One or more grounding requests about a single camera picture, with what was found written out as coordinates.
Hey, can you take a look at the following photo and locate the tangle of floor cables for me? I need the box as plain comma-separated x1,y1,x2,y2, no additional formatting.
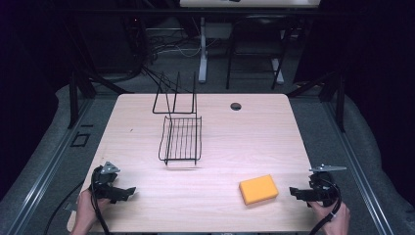
140,30,218,94

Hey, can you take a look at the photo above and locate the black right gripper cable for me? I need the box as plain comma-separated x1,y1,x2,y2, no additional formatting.
307,178,344,235

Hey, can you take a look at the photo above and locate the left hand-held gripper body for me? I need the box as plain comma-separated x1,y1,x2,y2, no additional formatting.
90,161,121,201

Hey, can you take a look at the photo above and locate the orange sponge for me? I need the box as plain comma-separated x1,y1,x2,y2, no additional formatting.
238,173,280,207

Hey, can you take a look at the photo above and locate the person's left hand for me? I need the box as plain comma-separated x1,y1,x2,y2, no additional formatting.
71,189,113,235

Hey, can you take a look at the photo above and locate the person's right hand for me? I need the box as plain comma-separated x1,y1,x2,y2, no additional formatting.
307,200,352,235

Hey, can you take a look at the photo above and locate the black floor cable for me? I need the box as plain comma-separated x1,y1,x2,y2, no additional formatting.
43,180,85,235

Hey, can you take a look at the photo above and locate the black wire rack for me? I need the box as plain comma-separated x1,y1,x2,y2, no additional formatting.
152,70,204,166

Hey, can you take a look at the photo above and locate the black metal stand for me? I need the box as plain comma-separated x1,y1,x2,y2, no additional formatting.
286,70,347,133
64,19,135,129

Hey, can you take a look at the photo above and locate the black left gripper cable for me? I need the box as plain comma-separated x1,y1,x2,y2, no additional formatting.
89,165,114,235

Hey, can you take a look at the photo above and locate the grey floor rail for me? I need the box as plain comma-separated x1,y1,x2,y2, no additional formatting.
322,97,395,235
5,97,96,235

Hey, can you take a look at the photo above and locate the white desk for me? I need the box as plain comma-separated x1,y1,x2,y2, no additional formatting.
178,0,323,85

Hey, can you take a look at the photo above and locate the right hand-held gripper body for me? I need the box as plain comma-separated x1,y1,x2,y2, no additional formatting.
308,164,347,208

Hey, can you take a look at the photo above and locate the black tape square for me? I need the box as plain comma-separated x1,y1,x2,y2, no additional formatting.
69,131,91,149

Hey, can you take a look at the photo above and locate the black chair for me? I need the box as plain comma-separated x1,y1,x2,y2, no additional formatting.
225,14,293,91

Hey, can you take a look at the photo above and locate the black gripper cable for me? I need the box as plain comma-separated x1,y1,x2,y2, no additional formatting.
89,165,114,235
307,178,344,235

